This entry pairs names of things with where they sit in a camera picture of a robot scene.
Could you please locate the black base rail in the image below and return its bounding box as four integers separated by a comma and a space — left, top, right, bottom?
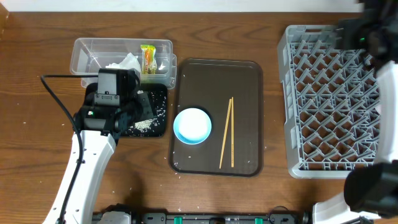
91, 203, 312, 224

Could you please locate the wooden chopstick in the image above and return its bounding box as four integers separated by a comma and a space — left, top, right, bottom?
231, 97, 234, 167
219, 98, 232, 169

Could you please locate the black rectangular tray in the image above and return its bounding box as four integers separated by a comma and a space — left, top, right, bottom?
122, 83, 168, 138

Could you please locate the small light blue bowl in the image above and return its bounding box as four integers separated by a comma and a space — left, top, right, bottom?
173, 108, 212, 145

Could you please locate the brown serving tray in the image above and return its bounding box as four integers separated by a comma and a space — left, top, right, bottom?
169, 58, 264, 177

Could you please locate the orange green snack wrapper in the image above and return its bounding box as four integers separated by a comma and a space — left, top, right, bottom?
141, 45, 157, 74

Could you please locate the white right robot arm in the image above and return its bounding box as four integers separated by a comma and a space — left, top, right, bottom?
303, 0, 397, 223

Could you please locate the white tissue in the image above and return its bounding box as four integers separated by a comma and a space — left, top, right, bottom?
106, 53, 141, 72

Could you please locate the grey dishwasher rack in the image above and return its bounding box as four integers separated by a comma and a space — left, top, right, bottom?
277, 25, 380, 179

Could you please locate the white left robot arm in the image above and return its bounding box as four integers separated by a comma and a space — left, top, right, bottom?
40, 68, 154, 223

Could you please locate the clear plastic waste bin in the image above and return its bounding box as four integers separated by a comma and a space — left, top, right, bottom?
70, 38, 177, 90

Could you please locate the pile of rice grains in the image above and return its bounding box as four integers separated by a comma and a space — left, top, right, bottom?
125, 108, 167, 137

